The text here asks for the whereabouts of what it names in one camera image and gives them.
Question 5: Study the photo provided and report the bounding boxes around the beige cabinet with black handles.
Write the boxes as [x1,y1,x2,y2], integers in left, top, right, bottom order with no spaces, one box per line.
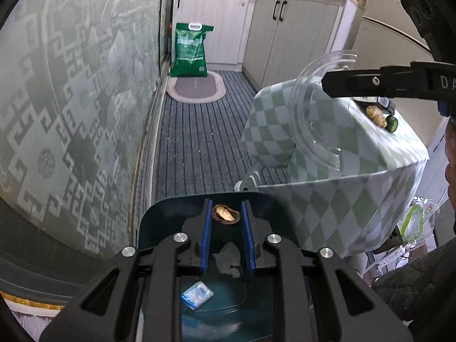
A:
[242,0,357,95]

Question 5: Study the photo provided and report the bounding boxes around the white tissue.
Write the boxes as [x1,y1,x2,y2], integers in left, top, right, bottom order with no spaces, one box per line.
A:
[213,242,242,278]

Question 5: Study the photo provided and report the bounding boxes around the grey striped floor mat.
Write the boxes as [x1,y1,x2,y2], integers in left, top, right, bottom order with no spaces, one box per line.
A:
[135,71,289,221]

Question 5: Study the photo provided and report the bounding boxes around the ginger piece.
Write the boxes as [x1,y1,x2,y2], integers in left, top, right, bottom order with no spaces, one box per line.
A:
[366,105,388,129]

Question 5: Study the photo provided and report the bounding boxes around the blue white tissue pack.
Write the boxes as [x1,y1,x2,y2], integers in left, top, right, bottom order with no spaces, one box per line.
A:
[181,281,214,310]

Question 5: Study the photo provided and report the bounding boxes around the patterned frosted sliding door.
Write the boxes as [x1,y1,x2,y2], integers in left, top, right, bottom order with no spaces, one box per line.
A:
[0,0,175,286]

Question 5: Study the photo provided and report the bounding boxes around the oval grey floor mat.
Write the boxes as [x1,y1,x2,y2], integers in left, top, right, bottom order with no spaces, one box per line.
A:
[166,70,225,105]

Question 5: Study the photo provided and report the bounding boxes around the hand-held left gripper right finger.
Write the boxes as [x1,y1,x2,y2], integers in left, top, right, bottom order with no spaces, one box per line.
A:
[241,199,414,342]

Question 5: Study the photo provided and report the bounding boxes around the white kitchen cabinet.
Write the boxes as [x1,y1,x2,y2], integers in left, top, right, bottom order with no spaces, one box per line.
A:
[173,0,259,72]

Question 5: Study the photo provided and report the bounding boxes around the beige refrigerator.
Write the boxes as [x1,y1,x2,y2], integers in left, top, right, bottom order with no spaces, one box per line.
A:
[353,0,442,68]

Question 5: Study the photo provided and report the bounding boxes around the clear plastic container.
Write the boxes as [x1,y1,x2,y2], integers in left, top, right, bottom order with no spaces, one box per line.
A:
[287,50,359,170]

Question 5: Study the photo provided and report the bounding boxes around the green white checkered tablecloth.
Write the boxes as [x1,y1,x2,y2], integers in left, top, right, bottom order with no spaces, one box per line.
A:
[240,78,430,260]

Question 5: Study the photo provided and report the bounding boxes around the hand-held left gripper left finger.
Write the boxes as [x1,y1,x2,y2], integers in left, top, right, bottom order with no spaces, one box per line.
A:
[39,198,211,342]

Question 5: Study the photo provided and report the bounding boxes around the dark teal trash bin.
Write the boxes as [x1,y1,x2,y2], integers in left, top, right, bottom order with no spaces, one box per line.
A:
[137,190,303,342]

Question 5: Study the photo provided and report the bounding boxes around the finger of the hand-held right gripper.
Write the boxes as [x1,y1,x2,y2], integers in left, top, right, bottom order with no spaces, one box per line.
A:
[321,62,428,99]

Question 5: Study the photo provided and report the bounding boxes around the dark quilted clothing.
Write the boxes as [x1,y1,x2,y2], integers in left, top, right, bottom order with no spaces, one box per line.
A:
[370,235,456,342]

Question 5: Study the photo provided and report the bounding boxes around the green rice bag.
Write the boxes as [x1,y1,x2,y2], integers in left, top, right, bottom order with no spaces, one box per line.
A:
[169,22,215,78]

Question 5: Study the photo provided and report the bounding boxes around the white green plastic bag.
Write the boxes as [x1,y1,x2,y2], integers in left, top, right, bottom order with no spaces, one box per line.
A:
[399,199,433,246]

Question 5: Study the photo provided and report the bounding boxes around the walnut shell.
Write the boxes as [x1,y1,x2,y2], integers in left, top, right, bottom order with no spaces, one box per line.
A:
[211,204,241,226]

